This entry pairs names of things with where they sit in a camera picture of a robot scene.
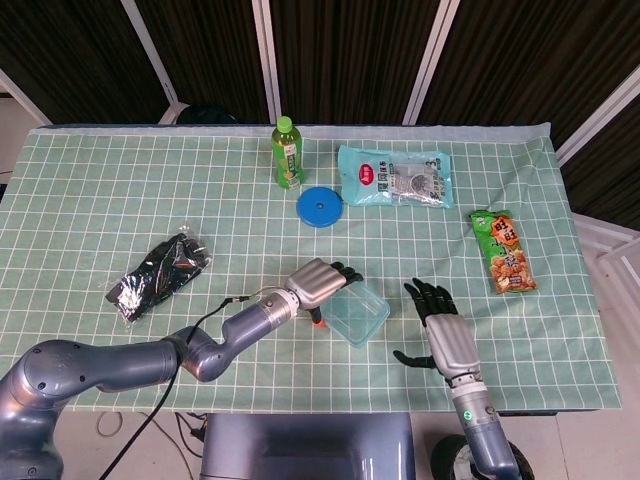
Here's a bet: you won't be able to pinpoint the black round base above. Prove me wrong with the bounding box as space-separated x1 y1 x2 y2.
432 434 531 480

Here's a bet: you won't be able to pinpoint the floor cables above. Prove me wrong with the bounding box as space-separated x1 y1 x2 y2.
97 410 209 459

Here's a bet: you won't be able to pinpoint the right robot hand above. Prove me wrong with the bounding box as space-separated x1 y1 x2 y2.
393 278 484 386

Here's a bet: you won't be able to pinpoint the light blue snack package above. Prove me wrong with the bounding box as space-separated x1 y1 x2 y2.
337 144 456 209

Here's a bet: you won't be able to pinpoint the white low frame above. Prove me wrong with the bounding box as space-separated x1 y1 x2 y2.
573 213 640 282

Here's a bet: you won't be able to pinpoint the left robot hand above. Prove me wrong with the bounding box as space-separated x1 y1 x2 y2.
284 258 365 331

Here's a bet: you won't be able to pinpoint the black bag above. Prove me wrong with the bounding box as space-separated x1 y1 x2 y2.
177 103 240 125

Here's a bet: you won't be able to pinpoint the blue round disc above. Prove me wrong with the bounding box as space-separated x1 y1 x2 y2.
295 185 345 229

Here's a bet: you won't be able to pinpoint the green checked tablecloth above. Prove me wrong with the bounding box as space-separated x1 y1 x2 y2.
0 122 621 414

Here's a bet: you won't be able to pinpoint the clear blue plastic container lid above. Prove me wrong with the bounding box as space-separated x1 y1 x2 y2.
322 284 391 350

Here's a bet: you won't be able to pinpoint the green snack bag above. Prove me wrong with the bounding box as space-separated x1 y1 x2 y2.
468 209 539 296

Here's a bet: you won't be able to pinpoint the black item in clear bag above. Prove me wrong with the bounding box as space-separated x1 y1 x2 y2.
104 224 214 329

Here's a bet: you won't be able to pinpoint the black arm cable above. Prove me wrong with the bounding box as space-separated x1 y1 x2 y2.
97 287 286 480

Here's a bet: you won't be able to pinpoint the green tea bottle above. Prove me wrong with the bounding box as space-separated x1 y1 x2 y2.
271 115 306 191

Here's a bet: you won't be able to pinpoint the grey robot torso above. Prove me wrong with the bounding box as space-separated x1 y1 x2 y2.
199 413 416 480

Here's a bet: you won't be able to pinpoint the white frame post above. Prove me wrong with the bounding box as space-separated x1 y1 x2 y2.
252 0 284 124
554 74 640 166
0 67 51 125
119 0 184 125
402 0 461 125

